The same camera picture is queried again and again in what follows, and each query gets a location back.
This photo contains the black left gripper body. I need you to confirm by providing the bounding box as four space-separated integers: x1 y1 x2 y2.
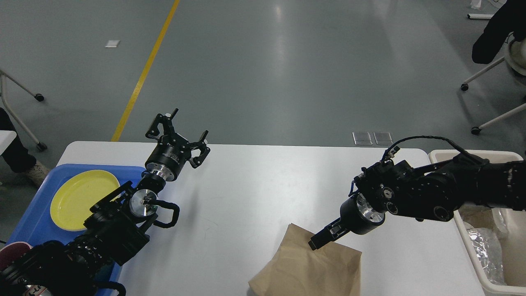
145 139 191 181

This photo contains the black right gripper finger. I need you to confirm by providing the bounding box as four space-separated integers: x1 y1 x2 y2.
308 218 349 250

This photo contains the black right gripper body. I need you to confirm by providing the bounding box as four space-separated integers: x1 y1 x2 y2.
339 193 385 235

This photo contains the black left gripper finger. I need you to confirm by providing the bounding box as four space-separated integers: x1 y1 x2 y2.
187 130 210 168
145 108 179 142

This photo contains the brown paper bag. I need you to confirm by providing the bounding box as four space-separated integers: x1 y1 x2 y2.
248 223 362 296

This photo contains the yellow plate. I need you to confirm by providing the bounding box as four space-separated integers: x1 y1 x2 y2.
50 170 120 232

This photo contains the dark teal mug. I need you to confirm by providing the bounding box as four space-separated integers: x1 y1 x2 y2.
94 262 116 282

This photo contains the silver foil bag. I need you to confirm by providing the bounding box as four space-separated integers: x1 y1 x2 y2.
466 227 507 285

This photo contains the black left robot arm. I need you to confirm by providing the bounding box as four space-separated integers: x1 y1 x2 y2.
1 109 210 296

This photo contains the left floor outlet cover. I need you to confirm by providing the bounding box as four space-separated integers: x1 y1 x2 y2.
353 132 373 146

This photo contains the floor outlet cover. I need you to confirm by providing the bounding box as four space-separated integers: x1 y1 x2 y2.
353 132 373 146
373 132 393 146

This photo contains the right floor outlet cover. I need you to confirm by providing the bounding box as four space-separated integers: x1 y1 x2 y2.
373 132 393 146

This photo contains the white rolling rack leg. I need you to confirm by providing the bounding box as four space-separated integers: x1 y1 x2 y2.
0 69 48 152

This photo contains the person's foot in shoe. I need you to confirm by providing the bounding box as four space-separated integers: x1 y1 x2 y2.
0 108 50 189

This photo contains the white plastic bin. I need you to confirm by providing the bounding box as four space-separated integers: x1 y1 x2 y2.
428 150 526 296

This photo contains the clear plastic bag in bin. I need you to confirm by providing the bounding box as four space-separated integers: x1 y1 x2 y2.
458 205 509 240

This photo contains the pink mug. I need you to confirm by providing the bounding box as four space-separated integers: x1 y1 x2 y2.
0 241 32 271

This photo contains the white office chair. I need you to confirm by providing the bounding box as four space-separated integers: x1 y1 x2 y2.
460 33 526 135

